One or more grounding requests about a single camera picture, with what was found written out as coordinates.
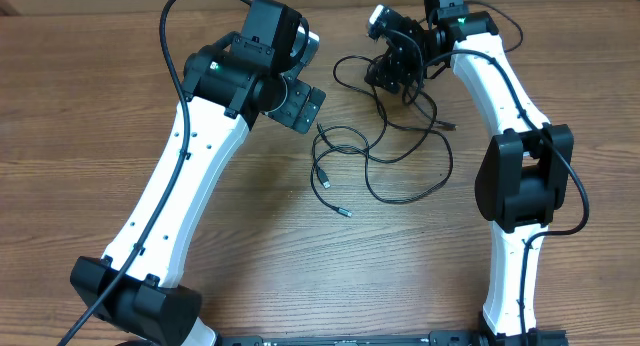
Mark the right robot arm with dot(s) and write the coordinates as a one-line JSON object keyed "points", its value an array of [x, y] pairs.
{"points": [[523, 177]]}

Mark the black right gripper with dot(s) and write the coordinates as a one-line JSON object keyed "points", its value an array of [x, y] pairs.
{"points": [[395, 64]]}

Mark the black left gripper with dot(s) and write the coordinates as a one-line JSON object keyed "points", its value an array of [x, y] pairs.
{"points": [[290, 115]]}

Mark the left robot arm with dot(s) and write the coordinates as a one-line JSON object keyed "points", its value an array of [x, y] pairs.
{"points": [[135, 285]]}

